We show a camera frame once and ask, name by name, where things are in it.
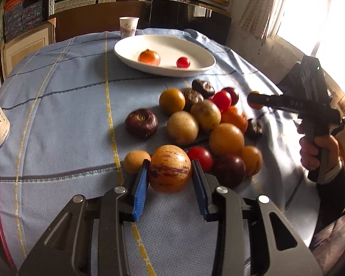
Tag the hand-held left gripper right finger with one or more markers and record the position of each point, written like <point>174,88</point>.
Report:
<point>199,189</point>

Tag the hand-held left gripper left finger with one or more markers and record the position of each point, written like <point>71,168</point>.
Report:
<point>141,189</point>

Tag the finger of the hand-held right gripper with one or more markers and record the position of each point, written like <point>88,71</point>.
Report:
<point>276,101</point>

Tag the small round orange fruit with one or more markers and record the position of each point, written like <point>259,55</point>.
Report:
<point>253,105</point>

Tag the small tan longan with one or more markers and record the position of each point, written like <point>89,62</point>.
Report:
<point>135,162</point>

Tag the dark red plum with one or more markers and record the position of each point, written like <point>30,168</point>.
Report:
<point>228,170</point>
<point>234,94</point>

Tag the large orange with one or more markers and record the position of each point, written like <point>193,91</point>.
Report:
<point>237,119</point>

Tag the red tomato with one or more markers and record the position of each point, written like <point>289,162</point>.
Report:
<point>222,100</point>
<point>200,158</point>

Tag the yellow-orange round fruit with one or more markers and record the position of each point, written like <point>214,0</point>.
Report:
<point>172,101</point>
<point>226,139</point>
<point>251,160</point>

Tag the small striped pepino melon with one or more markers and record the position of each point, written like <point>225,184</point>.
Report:
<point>205,115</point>

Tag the dark brown water chestnut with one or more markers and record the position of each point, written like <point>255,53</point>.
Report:
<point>203,87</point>
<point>192,99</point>
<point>254,128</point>

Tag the white oval plate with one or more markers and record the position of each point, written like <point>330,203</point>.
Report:
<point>166,46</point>

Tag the person's right forearm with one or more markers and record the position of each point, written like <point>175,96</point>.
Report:
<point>337,187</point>

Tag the person's right hand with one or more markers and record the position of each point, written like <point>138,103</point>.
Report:
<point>332,149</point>

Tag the tan round fruit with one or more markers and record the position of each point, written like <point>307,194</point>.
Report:
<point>182,127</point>

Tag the white framed window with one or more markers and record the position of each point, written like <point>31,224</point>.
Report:
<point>319,5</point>

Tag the white patterned curtain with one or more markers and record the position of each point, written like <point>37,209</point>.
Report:
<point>256,5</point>

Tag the small cherry tomato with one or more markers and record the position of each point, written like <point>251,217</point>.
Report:
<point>183,62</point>

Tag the blue checked tablecloth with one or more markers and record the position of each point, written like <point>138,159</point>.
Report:
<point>60,106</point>

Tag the small mandarin orange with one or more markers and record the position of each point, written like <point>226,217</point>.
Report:
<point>149,57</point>

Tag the black flat screen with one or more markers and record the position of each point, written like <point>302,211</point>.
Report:
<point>175,14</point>

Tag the person's dark clothing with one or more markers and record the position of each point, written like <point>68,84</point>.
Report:
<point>336,241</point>

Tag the white paper cup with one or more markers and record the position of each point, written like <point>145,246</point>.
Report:
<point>129,27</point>

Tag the brown wooden board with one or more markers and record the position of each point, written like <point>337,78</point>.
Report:
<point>97,23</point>

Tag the stack of blue patterned boxes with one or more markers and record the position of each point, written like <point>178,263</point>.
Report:
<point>23,17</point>

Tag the wooden picture frame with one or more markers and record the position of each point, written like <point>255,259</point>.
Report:
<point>26,46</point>

